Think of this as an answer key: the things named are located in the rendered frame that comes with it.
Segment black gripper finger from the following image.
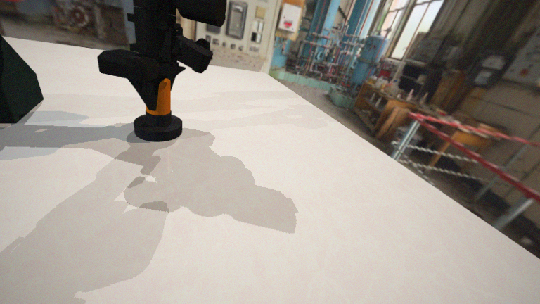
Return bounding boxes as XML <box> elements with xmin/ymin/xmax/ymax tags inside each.
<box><xmin>160</xmin><ymin>65</ymin><xmax>186</xmax><ymax>90</ymax></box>
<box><xmin>128</xmin><ymin>75</ymin><xmax>168</xmax><ymax>111</ymax></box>

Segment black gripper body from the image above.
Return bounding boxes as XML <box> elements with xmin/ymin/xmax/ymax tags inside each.
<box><xmin>97</xmin><ymin>6</ymin><xmax>181</xmax><ymax>82</ymax></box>

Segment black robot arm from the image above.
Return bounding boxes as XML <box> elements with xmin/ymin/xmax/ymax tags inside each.
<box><xmin>133</xmin><ymin>0</ymin><xmax>226</xmax><ymax>73</ymax></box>

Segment orange cylinder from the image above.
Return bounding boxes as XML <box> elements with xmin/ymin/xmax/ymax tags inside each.
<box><xmin>146</xmin><ymin>78</ymin><xmax>171</xmax><ymax>115</ymax></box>

